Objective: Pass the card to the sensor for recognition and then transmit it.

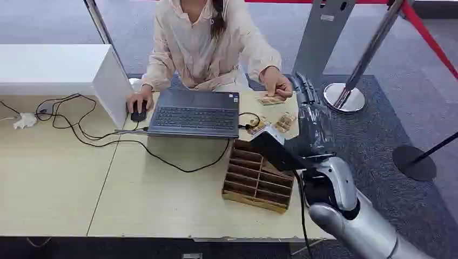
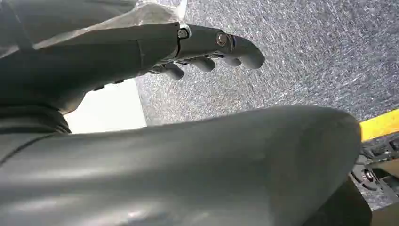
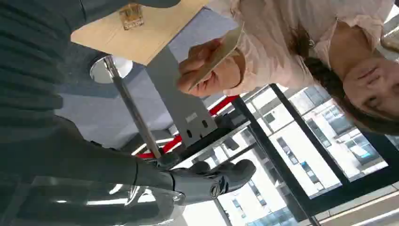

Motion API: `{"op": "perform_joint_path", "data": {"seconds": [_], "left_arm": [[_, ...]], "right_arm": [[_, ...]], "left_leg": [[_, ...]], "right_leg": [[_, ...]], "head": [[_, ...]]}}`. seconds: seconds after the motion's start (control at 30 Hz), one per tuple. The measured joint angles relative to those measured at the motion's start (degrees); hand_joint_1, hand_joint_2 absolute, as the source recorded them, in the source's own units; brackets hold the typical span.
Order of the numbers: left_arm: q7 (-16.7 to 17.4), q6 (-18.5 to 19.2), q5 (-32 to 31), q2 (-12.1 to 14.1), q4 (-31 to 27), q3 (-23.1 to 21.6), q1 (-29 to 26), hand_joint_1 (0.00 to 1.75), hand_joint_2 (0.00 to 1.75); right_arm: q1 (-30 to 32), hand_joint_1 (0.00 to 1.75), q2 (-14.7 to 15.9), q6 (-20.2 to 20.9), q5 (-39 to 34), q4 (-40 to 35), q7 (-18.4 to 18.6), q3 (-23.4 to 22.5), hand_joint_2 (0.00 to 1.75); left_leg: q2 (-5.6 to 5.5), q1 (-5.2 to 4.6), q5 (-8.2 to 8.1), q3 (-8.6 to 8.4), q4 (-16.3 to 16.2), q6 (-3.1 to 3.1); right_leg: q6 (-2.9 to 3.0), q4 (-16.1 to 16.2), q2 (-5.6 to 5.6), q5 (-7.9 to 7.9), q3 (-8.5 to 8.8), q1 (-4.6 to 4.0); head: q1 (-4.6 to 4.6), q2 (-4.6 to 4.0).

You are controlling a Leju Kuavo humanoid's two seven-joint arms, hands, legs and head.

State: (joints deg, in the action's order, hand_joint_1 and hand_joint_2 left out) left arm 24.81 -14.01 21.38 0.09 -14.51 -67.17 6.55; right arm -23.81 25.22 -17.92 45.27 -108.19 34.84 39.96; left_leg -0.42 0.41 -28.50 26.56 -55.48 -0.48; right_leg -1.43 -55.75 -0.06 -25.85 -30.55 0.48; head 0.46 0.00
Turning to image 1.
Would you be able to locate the person's right hand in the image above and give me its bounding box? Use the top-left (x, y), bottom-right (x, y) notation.
top-left (126, 84), bottom-right (155, 114)

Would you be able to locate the person's left hand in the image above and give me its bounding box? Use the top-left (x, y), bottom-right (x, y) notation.
top-left (259, 66), bottom-right (294, 101)

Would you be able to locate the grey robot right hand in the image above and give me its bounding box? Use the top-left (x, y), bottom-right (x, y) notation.
top-left (286, 72), bottom-right (337, 159)

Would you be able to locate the black computer mouse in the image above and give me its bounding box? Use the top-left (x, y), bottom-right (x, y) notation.
top-left (130, 100), bottom-right (148, 122)

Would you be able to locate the chrome stanchion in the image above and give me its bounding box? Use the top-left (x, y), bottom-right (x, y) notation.
top-left (323, 0), bottom-right (407, 114)

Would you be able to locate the dark grey laptop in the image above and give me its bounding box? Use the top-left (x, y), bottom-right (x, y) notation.
top-left (114, 89), bottom-right (240, 139)

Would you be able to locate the grey metal stand panel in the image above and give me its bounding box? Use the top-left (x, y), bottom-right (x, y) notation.
top-left (291, 0), bottom-right (356, 88)

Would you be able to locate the person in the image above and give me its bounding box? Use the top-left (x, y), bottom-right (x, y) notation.
top-left (141, 0), bottom-right (284, 93)

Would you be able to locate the wooden card box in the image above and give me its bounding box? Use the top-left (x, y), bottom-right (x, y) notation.
top-left (221, 139), bottom-right (296, 214)

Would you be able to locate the slanted metal pole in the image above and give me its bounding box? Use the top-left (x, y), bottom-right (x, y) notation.
top-left (83, 0), bottom-right (127, 76)

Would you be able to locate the white box shelf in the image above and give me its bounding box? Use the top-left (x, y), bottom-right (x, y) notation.
top-left (0, 44), bottom-right (134, 130)

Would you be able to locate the black stanchion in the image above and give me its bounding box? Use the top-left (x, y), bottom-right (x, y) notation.
top-left (392, 131), bottom-right (458, 182)

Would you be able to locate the red barrier belt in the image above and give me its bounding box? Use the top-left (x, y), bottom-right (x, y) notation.
top-left (245, 0), bottom-right (458, 80)

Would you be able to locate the black laptop cable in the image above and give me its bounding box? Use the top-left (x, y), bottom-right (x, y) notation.
top-left (51, 98), bottom-right (150, 141)

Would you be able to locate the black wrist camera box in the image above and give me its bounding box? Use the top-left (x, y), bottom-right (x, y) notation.
top-left (249, 125), bottom-right (309, 172)

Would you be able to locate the short black looped cable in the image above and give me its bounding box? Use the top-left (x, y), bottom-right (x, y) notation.
top-left (238, 112), bottom-right (261, 131)

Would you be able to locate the long black power cable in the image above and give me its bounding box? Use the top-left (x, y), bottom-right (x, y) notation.
top-left (35, 93), bottom-right (232, 174)

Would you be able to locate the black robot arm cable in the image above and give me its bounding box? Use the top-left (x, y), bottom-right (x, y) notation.
top-left (292, 171), bottom-right (314, 259)

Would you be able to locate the thin black cable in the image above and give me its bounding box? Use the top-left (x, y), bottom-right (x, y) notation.
top-left (0, 101), bottom-right (21, 116)

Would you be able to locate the hanging cable under desk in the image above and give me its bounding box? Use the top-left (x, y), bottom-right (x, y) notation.
top-left (26, 237), bottom-right (53, 248)

